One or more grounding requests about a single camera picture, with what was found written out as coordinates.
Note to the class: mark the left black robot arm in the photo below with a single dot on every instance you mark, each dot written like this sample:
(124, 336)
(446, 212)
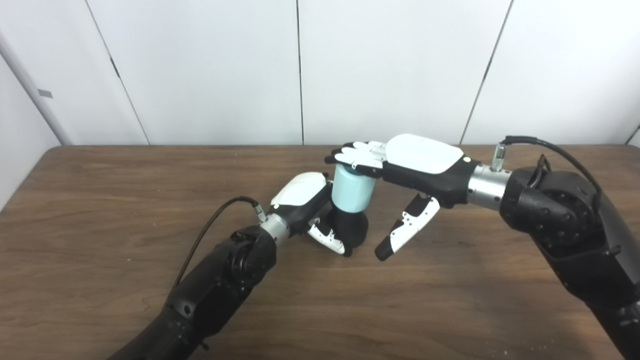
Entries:
(220, 285)

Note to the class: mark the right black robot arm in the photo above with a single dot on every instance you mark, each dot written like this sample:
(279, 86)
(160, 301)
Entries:
(565, 215)

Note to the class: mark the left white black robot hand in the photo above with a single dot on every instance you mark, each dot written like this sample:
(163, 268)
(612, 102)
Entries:
(300, 190)

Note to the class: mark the black flared nozzle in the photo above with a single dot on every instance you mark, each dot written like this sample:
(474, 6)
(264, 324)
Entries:
(350, 227)

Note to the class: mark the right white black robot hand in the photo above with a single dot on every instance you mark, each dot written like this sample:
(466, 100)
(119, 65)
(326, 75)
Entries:
(425, 155)

